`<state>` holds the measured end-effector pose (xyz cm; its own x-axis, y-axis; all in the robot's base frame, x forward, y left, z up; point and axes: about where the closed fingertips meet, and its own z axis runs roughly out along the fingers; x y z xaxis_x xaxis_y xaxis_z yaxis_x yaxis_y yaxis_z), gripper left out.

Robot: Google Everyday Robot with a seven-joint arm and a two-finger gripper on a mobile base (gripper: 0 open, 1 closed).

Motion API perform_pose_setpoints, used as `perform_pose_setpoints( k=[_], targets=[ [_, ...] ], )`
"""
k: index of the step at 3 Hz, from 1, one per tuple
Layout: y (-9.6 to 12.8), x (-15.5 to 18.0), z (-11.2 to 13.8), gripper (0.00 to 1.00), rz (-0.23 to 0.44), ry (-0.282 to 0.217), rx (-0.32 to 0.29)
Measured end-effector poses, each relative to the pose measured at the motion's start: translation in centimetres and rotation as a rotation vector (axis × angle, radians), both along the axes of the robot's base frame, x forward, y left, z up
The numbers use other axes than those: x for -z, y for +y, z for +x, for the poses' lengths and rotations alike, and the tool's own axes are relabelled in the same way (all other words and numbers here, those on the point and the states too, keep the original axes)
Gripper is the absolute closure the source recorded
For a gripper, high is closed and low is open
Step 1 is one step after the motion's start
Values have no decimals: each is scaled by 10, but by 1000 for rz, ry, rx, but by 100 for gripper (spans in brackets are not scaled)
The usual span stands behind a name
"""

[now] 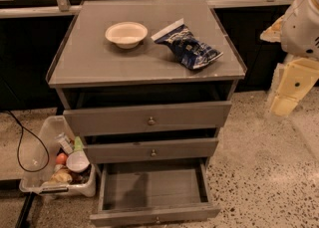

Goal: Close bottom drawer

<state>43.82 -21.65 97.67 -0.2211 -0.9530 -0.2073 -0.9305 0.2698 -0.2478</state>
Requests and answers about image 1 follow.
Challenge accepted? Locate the grey middle drawer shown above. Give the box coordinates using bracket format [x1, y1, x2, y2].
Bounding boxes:
[84, 137, 218, 163]

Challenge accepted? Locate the blue chip bag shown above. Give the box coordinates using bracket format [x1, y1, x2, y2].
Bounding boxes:
[152, 19, 223, 71]

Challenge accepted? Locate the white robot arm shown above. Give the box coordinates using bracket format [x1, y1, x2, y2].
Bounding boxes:
[260, 0, 319, 116]

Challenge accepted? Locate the white bottle in bin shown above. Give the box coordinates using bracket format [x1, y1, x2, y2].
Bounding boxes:
[56, 132, 74, 155]

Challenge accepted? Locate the white bowl in bin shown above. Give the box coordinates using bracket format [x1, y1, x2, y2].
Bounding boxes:
[66, 151, 90, 173]

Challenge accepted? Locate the grey top drawer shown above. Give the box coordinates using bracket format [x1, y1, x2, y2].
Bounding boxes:
[64, 101, 231, 136]

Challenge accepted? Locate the grey drawer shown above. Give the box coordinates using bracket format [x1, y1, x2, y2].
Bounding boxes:
[64, 101, 231, 136]
[91, 158, 220, 227]
[84, 137, 218, 163]

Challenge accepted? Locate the clear plastic storage bin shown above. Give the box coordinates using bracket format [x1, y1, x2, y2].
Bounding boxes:
[19, 115, 96, 197]

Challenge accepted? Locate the orange ball in bin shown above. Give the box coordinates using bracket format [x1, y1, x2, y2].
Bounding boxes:
[56, 153, 68, 165]

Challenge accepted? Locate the black cable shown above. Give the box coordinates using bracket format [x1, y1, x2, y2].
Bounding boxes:
[0, 110, 51, 173]

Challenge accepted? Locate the green bottle in bin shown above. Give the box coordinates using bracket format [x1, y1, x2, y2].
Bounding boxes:
[74, 136, 83, 151]

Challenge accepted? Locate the grey drawer cabinet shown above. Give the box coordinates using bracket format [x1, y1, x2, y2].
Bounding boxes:
[45, 0, 248, 170]

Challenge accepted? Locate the grey bottom drawer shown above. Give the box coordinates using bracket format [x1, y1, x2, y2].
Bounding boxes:
[91, 158, 220, 227]

